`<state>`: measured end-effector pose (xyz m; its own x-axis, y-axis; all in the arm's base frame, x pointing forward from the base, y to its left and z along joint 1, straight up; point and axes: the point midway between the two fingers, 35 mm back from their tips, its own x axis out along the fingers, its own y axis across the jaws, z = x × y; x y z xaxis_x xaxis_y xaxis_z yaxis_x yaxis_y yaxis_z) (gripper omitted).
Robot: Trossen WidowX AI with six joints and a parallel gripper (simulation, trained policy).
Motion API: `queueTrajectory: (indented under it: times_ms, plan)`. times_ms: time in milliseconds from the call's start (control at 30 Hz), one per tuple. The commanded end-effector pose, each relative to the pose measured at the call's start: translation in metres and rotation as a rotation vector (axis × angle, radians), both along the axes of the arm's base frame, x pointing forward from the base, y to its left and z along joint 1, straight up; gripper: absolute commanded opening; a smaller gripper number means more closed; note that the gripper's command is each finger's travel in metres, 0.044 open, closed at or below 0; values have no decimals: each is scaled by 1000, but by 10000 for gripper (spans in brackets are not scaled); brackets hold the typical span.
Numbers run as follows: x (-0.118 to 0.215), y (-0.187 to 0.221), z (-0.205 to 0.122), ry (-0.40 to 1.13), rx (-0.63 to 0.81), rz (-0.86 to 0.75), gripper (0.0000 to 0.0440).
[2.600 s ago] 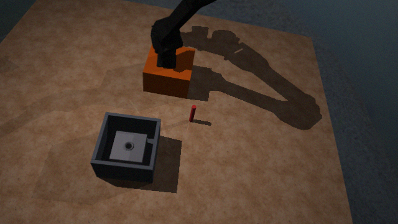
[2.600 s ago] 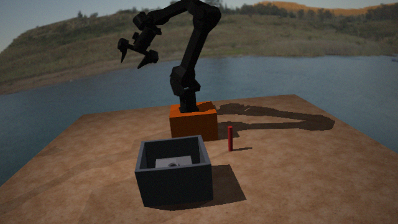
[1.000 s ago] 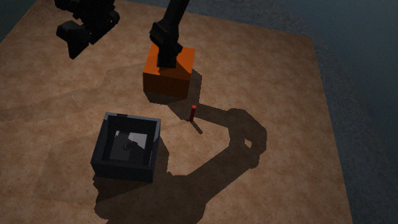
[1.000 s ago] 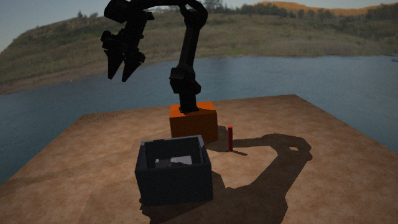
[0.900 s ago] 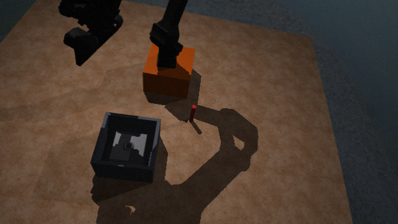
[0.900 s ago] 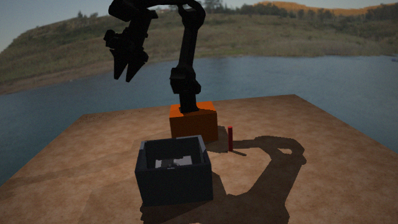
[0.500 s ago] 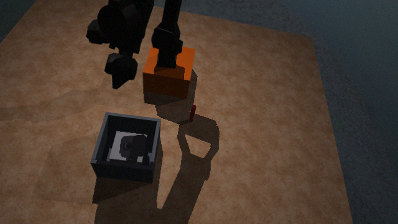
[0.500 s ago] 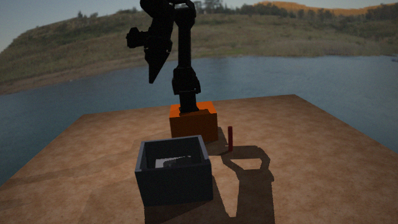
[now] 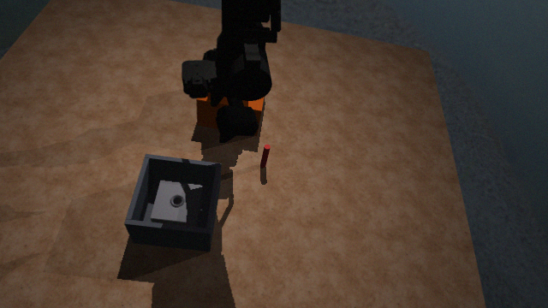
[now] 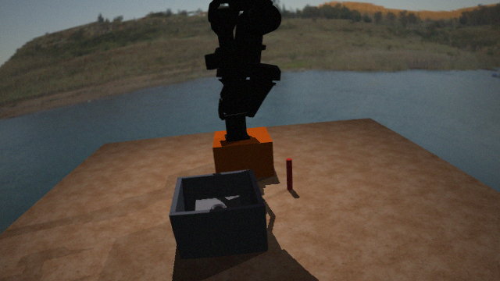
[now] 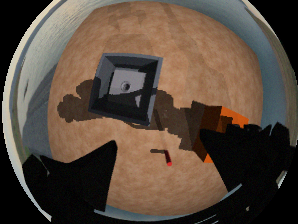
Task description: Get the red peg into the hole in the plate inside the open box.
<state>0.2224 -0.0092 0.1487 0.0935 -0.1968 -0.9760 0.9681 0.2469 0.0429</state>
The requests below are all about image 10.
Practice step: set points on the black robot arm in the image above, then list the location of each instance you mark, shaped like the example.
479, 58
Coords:
259, 17

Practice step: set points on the dark red peg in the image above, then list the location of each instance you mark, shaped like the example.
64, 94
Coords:
289, 174

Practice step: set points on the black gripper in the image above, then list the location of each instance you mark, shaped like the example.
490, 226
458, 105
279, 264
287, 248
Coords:
261, 75

